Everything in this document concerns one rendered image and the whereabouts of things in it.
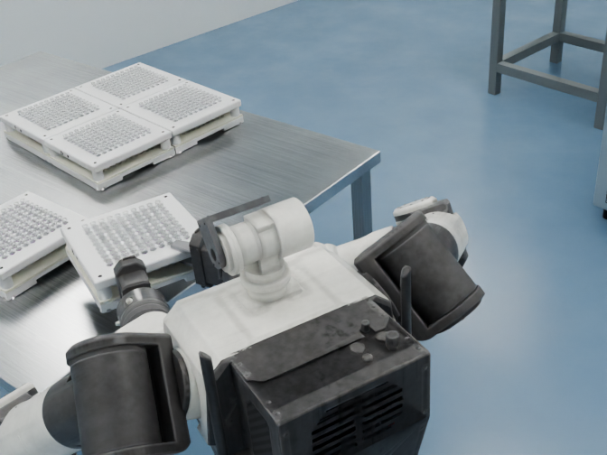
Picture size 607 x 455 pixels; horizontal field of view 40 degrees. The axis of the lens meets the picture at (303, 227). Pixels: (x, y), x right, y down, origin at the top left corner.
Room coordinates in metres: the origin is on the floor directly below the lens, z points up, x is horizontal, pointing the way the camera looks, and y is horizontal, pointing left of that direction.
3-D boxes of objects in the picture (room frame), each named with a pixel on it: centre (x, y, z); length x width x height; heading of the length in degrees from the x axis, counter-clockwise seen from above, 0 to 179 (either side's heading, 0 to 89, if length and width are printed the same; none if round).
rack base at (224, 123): (2.17, 0.32, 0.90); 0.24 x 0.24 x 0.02; 42
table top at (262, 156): (2.00, 0.71, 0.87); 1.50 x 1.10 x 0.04; 48
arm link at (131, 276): (1.17, 0.31, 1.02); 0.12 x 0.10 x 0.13; 19
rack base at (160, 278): (1.39, 0.34, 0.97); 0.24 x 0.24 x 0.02; 27
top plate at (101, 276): (1.39, 0.34, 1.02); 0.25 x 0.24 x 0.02; 117
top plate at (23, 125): (2.18, 0.67, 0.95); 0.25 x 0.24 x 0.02; 132
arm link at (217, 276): (1.27, 0.15, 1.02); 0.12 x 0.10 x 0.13; 59
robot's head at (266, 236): (0.84, 0.05, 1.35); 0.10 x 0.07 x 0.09; 117
